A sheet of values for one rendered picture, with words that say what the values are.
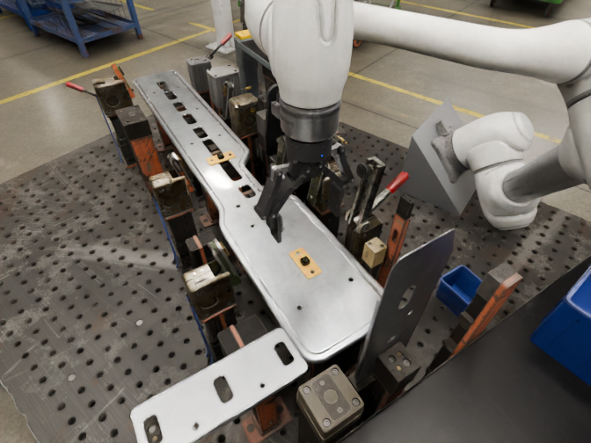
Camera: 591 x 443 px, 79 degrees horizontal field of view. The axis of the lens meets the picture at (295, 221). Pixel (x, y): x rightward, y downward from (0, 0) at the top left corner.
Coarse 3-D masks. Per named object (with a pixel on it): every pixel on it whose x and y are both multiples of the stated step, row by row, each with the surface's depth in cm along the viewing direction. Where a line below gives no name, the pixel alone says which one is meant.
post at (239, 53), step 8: (240, 48) 139; (240, 56) 142; (248, 56) 141; (240, 64) 145; (248, 64) 143; (256, 64) 145; (240, 72) 149; (248, 72) 146; (256, 72) 148; (240, 80) 152; (248, 80) 148; (256, 80) 150; (256, 88) 153; (256, 96) 155
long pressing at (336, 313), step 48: (144, 96) 137; (192, 96) 136; (192, 144) 113; (240, 144) 113; (240, 192) 97; (240, 240) 85; (288, 240) 85; (336, 240) 85; (288, 288) 76; (336, 288) 76; (288, 336) 69; (336, 336) 68
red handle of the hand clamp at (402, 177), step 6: (402, 174) 79; (408, 174) 80; (396, 180) 79; (402, 180) 79; (390, 186) 79; (396, 186) 79; (384, 192) 80; (390, 192) 80; (378, 198) 80; (384, 198) 80; (378, 204) 80; (372, 210) 80; (354, 216) 81
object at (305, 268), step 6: (294, 252) 82; (300, 252) 82; (306, 252) 82; (294, 258) 81; (300, 258) 80; (300, 264) 80; (306, 264) 79; (312, 264) 80; (306, 270) 79; (318, 270) 79; (306, 276) 78; (312, 276) 78
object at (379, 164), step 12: (372, 156) 72; (360, 168) 70; (372, 168) 71; (384, 168) 71; (372, 180) 72; (360, 192) 77; (372, 192) 74; (360, 204) 79; (372, 204) 77; (360, 216) 78
